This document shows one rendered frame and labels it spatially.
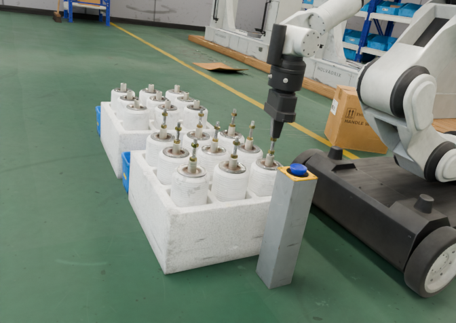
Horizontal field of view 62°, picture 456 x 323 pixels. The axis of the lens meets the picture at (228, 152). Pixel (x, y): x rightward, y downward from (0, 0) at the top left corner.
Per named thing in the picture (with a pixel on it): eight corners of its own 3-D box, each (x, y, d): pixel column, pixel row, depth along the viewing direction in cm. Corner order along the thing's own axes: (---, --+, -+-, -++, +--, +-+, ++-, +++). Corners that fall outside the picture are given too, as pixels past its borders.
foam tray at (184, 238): (229, 187, 145) (237, 144, 139) (288, 248, 114) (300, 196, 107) (127, 199, 127) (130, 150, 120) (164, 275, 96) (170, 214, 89)
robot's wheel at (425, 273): (438, 277, 112) (463, 219, 104) (454, 288, 108) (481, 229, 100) (393, 294, 102) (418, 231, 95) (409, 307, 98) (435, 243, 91)
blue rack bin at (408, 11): (416, 19, 593) (420, 5, 585) (438, 22, 563) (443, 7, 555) (395, 15, 568) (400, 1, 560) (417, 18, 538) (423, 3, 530)
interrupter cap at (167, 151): (186, 148, 110) (186, 146, 110) (192, 159, 104) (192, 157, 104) (160, 148, 108) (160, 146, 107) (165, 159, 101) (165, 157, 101)
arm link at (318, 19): (273, 53, 100) (309, 28, 103) (295, 60, 93) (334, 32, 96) (266, 30, 96) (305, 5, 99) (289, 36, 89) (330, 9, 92)
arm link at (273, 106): (304, 123, 98) (314, 78, 93) (269, 122, 95) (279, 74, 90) (284, 109, 109) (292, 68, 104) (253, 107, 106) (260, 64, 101)
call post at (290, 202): (276, 267, 105) (300, 165, 94) (291, 283, 100) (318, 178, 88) (254, 271, 102) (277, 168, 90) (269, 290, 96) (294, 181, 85)
